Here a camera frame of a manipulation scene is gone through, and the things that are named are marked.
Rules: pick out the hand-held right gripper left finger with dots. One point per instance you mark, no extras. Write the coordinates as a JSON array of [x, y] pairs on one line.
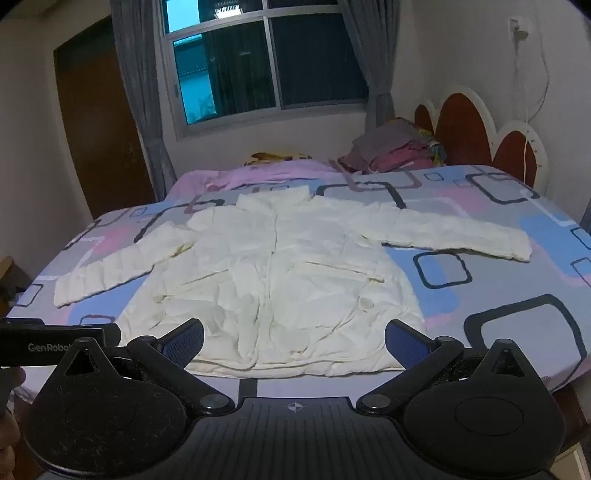
[[182, 344]]

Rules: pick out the sliding glass window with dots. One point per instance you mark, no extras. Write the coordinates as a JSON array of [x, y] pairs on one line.
[[314, 60]]

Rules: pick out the white padded jacket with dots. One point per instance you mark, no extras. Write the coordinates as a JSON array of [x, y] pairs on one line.
[[286, 277]]

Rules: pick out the brown and white headboard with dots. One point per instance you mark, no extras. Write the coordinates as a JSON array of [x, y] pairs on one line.
[[461, 129]]

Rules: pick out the brown wooden door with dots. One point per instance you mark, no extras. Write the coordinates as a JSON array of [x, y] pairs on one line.
[[101, 138]]

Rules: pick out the yellow patterned cloth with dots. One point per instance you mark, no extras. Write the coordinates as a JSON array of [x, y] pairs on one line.
[[277, 158]]

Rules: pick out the white wall socket charger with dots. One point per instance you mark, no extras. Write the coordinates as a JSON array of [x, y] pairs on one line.
[[519, 26]]

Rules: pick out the stack of folded clothes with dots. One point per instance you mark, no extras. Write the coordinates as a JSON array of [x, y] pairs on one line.
[[392, 147]]

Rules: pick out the wooden bed frame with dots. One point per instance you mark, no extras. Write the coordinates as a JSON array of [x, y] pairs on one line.
[[577, 415]]

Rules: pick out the grey curtain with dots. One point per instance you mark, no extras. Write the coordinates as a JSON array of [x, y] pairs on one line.
[[138, 92], [374, 69]]

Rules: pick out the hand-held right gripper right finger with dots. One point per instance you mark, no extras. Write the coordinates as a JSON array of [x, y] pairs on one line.
[[406, 344]]

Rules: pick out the patterned bed sheet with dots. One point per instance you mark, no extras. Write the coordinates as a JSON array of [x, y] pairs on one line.
[[508, 277]]

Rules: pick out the wooden bedside table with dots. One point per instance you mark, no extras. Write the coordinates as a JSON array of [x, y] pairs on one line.
[[11, 277]]

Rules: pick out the pink blanket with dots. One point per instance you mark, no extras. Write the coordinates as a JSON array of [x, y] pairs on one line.
[[258, 177]]

